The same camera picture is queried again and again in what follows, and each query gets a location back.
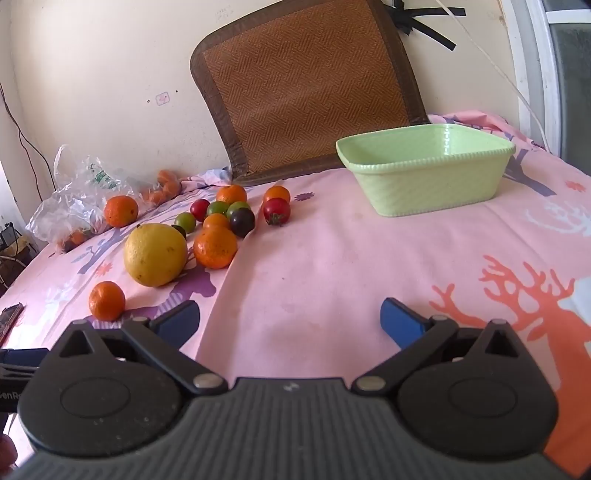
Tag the small orange fruit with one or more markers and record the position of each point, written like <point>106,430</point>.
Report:
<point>277,193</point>

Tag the dark purple tomato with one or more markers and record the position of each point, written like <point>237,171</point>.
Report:
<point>242,221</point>

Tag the clear plastic bag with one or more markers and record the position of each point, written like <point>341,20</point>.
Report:
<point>78,198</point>

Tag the brown woven seat cushion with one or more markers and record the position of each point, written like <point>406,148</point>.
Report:
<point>300,92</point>

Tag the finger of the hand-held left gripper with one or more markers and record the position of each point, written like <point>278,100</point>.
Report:
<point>23,357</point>

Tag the pink printed bedsheet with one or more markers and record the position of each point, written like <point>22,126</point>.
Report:
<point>323,258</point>

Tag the green tomato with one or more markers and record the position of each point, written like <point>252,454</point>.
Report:
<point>238,207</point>
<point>217,208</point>
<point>185,221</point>

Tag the light green plastic basin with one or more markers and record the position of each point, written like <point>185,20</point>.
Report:
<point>415,194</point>

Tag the medium orange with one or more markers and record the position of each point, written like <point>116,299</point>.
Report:
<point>121,211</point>
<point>232,194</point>

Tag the small red tomato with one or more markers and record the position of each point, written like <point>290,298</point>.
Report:
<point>200,210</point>

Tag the pink wall sticker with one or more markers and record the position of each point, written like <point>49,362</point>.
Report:
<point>162,98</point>

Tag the large orange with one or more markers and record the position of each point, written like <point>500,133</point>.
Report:
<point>215,247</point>

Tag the large yellow citrus fruit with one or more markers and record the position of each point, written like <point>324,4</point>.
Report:
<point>155,254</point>

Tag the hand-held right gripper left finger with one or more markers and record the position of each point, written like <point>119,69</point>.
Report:
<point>178,319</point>

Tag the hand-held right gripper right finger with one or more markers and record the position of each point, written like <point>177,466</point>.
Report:
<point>400,323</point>

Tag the white window frame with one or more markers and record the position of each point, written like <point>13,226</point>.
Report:
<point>531,46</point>

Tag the person's left hand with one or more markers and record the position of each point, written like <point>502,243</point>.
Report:
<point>6,453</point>

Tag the bagged small mandarin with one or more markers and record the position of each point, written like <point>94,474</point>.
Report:
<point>76,237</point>

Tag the dark flat device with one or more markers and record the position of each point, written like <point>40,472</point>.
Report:
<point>10,321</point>

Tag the small orange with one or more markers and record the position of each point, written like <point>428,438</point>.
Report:
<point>216,220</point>
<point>106,301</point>

